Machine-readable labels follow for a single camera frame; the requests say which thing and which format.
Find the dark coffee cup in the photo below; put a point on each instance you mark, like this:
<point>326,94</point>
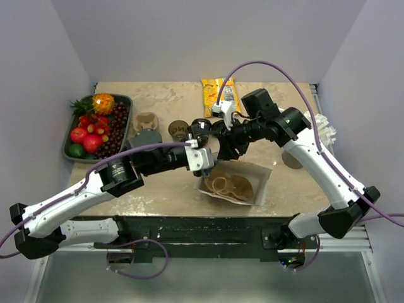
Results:
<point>200,129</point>
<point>178,130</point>

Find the small red fruits cluster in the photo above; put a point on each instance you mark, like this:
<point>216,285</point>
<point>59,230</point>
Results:
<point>93,124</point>

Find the grey straw holder cup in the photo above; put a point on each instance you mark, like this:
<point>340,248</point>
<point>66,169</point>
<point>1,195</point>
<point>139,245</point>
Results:
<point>290,161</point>

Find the green lime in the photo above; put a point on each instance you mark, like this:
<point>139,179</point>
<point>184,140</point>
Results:
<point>76,151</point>

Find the aluminium frame rail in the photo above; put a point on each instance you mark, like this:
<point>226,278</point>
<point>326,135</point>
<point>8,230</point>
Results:
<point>363,236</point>

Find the brown paper bag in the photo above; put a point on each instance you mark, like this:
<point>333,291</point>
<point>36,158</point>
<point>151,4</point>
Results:
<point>256,174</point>

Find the black fruit tray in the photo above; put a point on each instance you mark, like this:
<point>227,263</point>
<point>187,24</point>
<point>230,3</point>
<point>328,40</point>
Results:
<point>83,107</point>

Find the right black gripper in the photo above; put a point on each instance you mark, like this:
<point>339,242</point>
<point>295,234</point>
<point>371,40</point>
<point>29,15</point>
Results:
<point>228,143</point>

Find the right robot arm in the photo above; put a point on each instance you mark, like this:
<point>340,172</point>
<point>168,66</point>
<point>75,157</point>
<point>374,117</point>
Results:
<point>349,199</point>

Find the yellow snack bag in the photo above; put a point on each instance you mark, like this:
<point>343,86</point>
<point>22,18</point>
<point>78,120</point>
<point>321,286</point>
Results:
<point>211,89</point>

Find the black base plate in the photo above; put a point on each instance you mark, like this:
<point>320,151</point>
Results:
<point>181,225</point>

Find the purple grapes bunch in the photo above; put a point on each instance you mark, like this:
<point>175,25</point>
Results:
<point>112,130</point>

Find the orange toy pineapple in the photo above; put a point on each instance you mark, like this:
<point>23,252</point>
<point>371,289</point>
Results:
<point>103,104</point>

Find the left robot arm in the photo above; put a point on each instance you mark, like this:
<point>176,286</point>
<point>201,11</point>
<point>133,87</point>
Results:
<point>45,227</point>

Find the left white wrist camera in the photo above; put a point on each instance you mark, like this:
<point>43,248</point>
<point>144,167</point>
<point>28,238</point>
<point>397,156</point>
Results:
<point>199,160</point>

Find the cardboard cup carrier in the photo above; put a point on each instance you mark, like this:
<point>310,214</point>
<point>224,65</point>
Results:
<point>147,121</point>
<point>229,186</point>

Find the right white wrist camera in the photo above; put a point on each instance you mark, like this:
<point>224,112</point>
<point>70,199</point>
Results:
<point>224,110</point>

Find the red apple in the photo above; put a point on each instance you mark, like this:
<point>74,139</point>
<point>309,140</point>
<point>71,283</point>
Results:
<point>92,143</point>
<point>77,135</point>

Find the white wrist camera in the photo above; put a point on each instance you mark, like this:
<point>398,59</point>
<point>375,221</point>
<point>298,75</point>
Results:
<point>224,110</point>
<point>199,160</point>

